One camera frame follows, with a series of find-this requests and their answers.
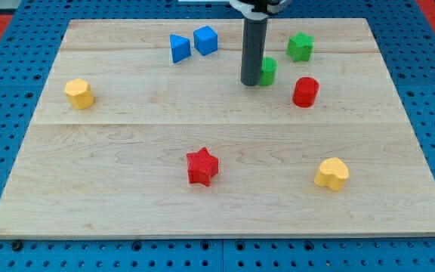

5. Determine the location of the wooden board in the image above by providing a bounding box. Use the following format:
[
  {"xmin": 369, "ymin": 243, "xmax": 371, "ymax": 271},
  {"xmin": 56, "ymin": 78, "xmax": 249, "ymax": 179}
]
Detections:
[{"xmin": 0, "ymin": 18, "xmax": 435, "ymax": 240}]

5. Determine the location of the green star block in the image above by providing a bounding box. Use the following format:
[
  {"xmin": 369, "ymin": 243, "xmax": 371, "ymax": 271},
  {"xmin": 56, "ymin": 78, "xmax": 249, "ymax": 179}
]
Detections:
[{"xmin": 286, "ymin": 32, "xmax": 314, "ymax": 62}]

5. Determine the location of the red star block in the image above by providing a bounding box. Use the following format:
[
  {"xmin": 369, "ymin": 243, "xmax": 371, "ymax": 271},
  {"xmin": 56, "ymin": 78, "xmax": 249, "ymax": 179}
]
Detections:
[{"xmin": 187, "ymin": 147, "xmax": 219, "ymax": 187}]

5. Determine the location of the yellow heart block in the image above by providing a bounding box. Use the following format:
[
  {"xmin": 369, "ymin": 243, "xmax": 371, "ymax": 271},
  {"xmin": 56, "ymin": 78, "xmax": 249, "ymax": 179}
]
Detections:
[{"xmin": 313, "ymin": 157, "xmax": 350, "ymax": 191}]

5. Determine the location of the green cylinder block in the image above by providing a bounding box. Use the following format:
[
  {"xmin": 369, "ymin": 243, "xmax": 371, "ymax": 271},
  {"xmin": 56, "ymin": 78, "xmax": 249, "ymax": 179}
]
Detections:
[{"xmin": 259, "ymin": 57, "xmax": 277, "ymax": 86}]

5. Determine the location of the yellow hexagon block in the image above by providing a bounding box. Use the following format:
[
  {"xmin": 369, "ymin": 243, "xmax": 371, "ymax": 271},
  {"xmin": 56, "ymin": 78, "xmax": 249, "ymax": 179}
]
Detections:
[{"xmin": 64, "ymin": 79, "xmax": 94, "ymax": 110}]

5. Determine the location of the red cylinder block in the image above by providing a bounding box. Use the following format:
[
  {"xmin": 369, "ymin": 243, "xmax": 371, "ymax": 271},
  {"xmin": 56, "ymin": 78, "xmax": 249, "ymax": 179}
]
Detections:
[{"xmin": 292, "ymin": 76, "xmax": 319, "ymax": 108}]

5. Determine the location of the blue triangle block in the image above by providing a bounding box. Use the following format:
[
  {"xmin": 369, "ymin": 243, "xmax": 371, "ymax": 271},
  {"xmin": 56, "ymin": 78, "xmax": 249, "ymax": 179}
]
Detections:
[{"xmin": 169, "ymin": 34, "xmax": 191, "ymax": 63}]

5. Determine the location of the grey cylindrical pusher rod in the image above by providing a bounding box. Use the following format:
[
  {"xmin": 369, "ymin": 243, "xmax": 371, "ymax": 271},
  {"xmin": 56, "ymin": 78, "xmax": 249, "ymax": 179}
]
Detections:
[{"xmin": 240, "ymin": 18, "xmax": 268, "ymax": 86}]

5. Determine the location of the blue cube block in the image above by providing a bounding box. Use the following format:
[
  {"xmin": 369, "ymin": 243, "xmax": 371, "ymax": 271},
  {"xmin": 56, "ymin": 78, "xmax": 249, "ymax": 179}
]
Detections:
[{"xmin": 193, "ymin": 26, "xmax": 218, "ymax": 56}]

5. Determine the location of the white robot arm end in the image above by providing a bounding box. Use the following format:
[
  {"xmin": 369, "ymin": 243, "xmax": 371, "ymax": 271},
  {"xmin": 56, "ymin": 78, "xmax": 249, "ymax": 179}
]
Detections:
[{"xmin": 229, "ymin": 0, "xmax": 292, "ymax": 20}]

